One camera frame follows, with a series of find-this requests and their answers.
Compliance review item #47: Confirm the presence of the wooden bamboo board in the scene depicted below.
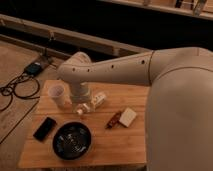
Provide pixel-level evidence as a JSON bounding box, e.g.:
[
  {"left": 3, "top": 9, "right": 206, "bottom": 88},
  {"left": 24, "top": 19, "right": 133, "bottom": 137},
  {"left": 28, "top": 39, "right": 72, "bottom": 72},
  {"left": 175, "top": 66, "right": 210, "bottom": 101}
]
[{"left": 18, "top": 80, "right": 149, "bottom": 169}]

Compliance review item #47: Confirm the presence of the black rectangular block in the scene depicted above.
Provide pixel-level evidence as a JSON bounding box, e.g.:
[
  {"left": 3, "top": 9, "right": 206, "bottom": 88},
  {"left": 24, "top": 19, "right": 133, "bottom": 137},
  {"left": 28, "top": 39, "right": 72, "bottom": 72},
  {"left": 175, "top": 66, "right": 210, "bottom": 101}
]
[{"left": 33, "top": 117, "right": 56, "bottom": 141}]

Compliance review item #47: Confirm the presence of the long metal rail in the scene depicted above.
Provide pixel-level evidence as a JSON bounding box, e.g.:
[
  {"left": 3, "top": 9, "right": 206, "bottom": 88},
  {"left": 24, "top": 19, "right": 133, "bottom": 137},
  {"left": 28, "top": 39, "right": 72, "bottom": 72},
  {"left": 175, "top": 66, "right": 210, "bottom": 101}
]
[{"left": 0, "top": 14, "right": 149, "bottom": 56}]

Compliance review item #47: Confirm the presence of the black ceramic bowl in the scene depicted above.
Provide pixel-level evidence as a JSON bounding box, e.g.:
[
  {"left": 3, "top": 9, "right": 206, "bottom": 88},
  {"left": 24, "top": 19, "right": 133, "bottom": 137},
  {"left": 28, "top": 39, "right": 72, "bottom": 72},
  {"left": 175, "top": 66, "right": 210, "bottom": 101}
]
[{"left": 52, "top": 122, "right": 92, "bottom": 160}]

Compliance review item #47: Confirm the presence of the white plastic bottle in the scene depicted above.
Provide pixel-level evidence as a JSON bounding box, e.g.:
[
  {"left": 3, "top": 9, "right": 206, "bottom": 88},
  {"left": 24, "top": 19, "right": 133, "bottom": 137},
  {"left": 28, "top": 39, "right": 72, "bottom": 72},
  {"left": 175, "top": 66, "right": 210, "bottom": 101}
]
[{"left": 92, "top": 92, "right": 106, "bottom": 109}]

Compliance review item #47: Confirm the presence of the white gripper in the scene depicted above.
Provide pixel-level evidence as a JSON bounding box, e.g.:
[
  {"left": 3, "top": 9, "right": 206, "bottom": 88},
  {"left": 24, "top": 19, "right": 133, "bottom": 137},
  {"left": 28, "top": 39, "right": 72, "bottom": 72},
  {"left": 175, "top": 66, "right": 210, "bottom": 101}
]
[{"left": 69, "top": 83, "right": 92, "bottom": 115}]

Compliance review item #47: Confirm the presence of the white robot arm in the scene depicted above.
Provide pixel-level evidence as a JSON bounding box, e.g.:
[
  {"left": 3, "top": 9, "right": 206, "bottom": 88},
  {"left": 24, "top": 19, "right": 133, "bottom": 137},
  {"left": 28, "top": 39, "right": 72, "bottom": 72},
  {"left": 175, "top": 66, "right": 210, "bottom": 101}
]
[{"left": 58, "top": 47, "right": 213, "bottom": 171}]

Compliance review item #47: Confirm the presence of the black power adapter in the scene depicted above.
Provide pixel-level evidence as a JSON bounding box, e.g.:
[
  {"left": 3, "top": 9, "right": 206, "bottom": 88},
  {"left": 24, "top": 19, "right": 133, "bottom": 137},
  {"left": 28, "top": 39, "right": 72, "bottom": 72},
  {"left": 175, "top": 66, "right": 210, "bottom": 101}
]
[{"left": 24, "top": 62, "right": 42, "bottom": 76}]

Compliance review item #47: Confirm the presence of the black floor cable left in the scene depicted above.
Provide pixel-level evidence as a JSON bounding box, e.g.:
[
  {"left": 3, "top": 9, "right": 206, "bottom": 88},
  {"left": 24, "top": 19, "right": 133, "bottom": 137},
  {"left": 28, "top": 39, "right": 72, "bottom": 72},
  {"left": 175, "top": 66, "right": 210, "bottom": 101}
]
[{"left": 0, "top": 71, "right": 42, "bottom": 113}]

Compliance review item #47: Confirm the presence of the brown small bottle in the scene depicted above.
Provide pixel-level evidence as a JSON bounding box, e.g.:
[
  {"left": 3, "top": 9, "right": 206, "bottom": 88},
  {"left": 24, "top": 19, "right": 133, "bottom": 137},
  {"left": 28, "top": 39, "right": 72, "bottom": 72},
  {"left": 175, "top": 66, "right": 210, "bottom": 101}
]
[{"left": 106, "top": 111, "right": 122, "bottom": 129}]

